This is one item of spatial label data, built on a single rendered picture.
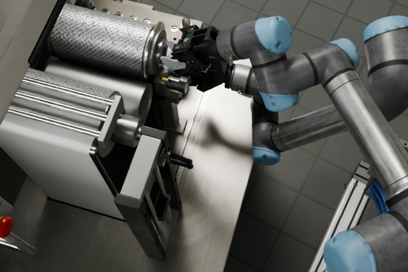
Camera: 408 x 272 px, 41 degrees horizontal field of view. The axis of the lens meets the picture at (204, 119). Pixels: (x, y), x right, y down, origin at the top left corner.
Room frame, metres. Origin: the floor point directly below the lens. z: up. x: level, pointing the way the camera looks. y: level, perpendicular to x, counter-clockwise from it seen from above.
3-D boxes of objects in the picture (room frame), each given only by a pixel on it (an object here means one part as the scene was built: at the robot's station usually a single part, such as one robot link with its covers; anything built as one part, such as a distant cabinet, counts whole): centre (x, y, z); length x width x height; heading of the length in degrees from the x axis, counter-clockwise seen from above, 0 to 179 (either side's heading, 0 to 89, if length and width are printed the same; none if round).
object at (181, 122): (0.67, 0.08, 1.05); 0.06 x 0.05 x 0.31; 71
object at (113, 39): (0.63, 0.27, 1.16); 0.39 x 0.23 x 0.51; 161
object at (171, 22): (0.93, 0.21, 1.00); 0.40 x 0.16 x 0.06; 71
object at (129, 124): (0.47, 0.17, 1.33); 0.06 x 0.06 x 0.06; 71
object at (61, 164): (0.45, 0.37, 1.17); 0.34 x 0.05 x 0.54; 71
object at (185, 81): (0.65, 0.05, 1.18); 0.04 x 0.02 x 0.04; 161
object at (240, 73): (0.70, -0.10, 1.11); 0.08 x 0.05 x 0.08; 161
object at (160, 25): (0.71, 0.11, 1.25); 0.15 x 0.01 x 0.15; 161
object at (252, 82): (0.68, -0.18, 1.11); 0.11 x 0.08 x 0.09; 71
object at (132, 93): (0.64, 0.27, 1.17); 0.26 x 0.12 x 0.12; 71
